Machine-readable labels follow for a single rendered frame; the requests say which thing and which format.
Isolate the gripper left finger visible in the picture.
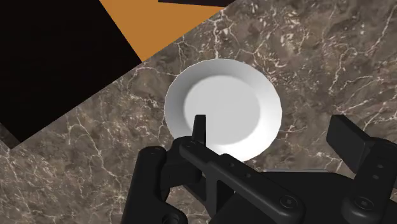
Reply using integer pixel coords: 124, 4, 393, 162
120, 114, 307, 224

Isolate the white plate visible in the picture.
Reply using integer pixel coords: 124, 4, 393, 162
164, 58, 283, 162

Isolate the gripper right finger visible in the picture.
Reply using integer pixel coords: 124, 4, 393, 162
326, 114, 397, 224

